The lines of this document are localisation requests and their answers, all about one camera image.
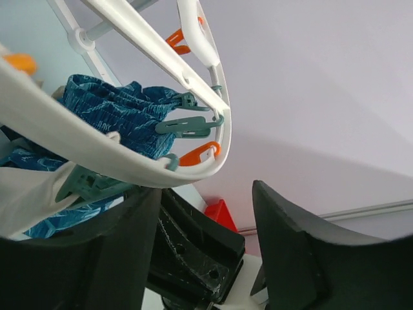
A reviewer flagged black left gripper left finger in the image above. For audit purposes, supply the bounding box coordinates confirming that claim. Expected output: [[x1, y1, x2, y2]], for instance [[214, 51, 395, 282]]
[[1, 189, 161, 309]]

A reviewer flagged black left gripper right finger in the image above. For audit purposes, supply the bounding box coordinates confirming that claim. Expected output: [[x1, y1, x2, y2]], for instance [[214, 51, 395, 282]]
[[252, 180, 412, 309]]

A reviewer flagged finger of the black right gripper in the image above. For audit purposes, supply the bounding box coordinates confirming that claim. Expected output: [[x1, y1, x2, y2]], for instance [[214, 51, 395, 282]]
[[146, 189, 245, 305]]

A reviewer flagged teal clothes peg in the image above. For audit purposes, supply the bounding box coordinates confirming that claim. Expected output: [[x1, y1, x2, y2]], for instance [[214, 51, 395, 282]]
[[173, 92, 210, 112], [54, 152, 179, 204], [155, 115, 225, 138]]

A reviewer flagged orange clothes peg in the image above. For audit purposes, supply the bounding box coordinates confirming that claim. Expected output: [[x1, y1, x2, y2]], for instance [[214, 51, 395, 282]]
[[165, 29, 191, 56], [3, 54, 37, 76], [179, 141, 221, 167]]

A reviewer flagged white sock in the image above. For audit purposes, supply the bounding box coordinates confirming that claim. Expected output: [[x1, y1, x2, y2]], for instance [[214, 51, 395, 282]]
[[1, 161, 79, 238]]

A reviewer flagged white round clip hanger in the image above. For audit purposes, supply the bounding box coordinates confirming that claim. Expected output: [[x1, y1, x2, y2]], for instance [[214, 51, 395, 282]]
[[1, 1, 231, 188]]

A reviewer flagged red plastic tray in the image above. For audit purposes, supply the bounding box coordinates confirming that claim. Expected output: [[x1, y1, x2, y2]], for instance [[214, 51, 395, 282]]
[[204, 199, 239, 233]]

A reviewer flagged blue patterned cloth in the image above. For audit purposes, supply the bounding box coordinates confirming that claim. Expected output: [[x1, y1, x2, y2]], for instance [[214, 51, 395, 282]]
[[1, 74, 180, 238]]

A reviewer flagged grey drying rack frame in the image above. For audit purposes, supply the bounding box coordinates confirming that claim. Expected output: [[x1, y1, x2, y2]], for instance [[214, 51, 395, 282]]
[[48, 0, 152, 88]]

